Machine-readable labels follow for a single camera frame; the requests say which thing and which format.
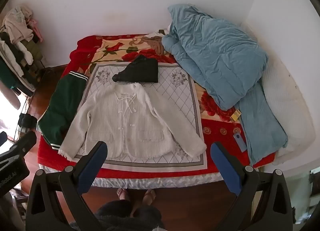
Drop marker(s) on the black folded garment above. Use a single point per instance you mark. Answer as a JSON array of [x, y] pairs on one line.
[[142, 69]]

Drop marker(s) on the white fuzzy jacket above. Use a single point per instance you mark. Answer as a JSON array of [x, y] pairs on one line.
[[140, 121]]

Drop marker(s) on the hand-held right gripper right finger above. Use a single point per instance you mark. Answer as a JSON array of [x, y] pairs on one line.
[[225, 166]]

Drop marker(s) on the small light blue device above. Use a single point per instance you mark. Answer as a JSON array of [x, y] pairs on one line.
[[240, 143]]

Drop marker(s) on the red floral blanket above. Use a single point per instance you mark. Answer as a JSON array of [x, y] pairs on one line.
[[215, 131]]

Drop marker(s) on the person's foot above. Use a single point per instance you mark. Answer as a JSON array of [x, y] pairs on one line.
[[149, 196], [123, 194]]

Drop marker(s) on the rack of hanging clothes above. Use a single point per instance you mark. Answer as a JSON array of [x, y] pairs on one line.
[[20, 33]]

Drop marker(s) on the small yellow box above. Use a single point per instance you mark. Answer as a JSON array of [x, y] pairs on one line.
[[236, 116]]

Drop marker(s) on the person's left foot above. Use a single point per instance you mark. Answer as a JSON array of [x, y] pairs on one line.
[[123, 194]]

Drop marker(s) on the black object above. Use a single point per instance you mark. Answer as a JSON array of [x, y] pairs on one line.
[[28, 121]]

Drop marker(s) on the light blue quilt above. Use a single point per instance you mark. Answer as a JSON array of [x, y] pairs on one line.
[[215, 53]]

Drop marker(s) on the green pants with white stripes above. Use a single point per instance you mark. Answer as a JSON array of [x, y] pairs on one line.
[[60, 103]]

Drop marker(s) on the grey white patterned cloth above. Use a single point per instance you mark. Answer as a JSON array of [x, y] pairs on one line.
[[175, 91]]

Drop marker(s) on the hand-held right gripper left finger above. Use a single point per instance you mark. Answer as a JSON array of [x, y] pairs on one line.
[[93, 161]]

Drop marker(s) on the white quilted mattress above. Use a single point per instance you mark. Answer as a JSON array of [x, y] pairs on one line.
[[282, 101]]

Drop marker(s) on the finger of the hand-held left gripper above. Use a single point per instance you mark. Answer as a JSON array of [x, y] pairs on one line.
[[26, 142]]

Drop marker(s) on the person's right foot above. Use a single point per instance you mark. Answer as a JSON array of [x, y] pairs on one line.
[[149, 196]]

